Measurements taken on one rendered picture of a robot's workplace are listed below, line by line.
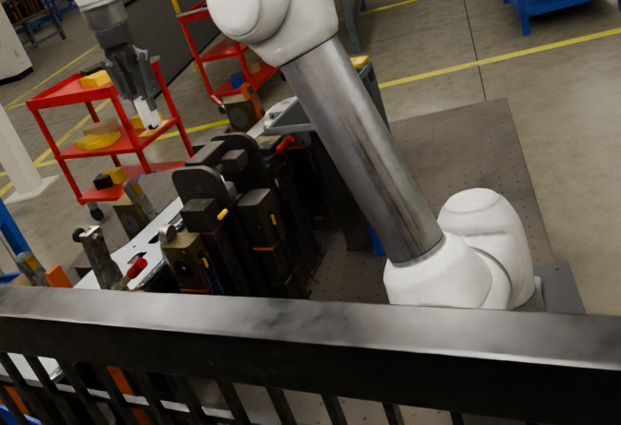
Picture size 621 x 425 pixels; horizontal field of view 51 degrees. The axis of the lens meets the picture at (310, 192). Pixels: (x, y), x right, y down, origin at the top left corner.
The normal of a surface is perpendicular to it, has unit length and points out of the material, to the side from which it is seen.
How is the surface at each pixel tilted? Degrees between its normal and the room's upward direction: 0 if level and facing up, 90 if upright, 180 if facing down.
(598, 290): 0
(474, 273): 71
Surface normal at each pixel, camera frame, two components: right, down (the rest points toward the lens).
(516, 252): 0.75, -0.10
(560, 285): -0.32, -0.87
